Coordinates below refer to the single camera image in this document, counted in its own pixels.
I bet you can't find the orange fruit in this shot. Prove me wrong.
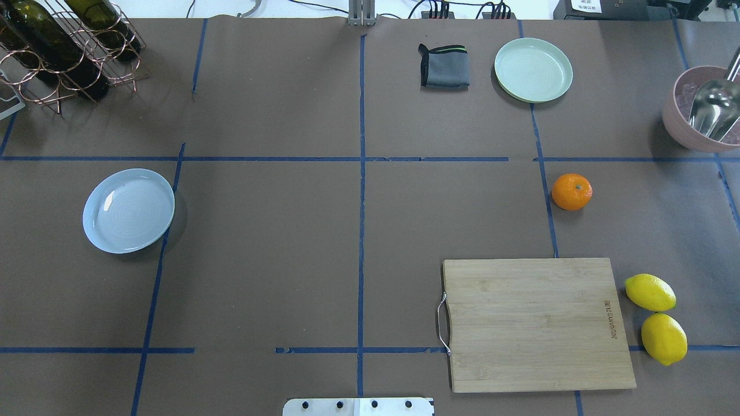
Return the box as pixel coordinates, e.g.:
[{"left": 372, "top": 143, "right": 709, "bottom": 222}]
[{"left": 550, "top": 173, "right": 594, "bottom": 211}]

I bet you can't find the light blue plate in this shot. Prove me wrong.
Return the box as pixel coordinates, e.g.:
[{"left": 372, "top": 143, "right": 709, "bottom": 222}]
[{"left": 82, "top": 168, "right": 175, "bottom": 254}]

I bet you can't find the light green plate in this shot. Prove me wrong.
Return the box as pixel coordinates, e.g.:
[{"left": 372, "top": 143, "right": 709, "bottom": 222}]
[{"left": 493, "top": 38, "right": 574, "bottom": 103}]

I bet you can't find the folded grey cloth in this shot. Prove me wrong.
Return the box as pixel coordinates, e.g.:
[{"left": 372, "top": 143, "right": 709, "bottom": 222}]
[{"left": 418, "top": 44, "right": 470, "bottom": 90}]

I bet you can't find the bamboo cutting board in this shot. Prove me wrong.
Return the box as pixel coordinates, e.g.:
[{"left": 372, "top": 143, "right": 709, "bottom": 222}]
[{"left": 441, "top": 258, "right": 637, "bottom": 394}]

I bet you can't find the upper yellow lemon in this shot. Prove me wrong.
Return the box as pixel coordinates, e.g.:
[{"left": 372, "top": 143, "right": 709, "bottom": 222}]
[{"left": 624, "top": 273, "right": 677, "bottom": 313}]

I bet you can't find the yellow lemon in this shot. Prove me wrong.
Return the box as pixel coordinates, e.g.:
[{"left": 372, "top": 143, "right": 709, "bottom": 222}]
[
  {"left": 640, "top": 313, "right": 688, "bottom": 366},
  {"left": 624, "top": 273, "right": 677, "bottom": 313}
]

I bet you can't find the lower yellow lemon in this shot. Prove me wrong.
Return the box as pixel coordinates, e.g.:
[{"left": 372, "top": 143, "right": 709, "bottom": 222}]
[{"left": 640, "top": 313, "right": 688, "bottom": 366}]

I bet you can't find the pink bowl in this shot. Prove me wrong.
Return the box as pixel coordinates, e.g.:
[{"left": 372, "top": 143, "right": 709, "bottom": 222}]
[{"left": 663, "top": 66, "right": 739, "bottom": 153}]

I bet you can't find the dark wine bottle right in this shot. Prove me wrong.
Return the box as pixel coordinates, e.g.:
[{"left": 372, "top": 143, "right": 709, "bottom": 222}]
[{"left": 65, "top": 1, "right": 141, "bottom": 62}]

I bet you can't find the metal scoop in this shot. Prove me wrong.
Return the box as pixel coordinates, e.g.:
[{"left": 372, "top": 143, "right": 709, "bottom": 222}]
[{"left": 688, "top": 49, "right": 739, "bottom": 142}]

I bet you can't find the grey camera pole bracket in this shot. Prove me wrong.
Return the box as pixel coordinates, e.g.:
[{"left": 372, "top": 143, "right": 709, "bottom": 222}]
[{"left": 348, "top": 0, "right": 378, "bottom": 27}]

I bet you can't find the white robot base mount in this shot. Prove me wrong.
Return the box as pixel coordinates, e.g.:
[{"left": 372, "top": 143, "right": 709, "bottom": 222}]
[{"left": 282, "top": 397, "right": 435, "bottom": 415}]

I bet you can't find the copper wire bottle rack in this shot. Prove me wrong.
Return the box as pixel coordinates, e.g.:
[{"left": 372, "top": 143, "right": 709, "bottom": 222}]
[{"left": 2, "top": 1, "right": 151, "bottom": 113}]

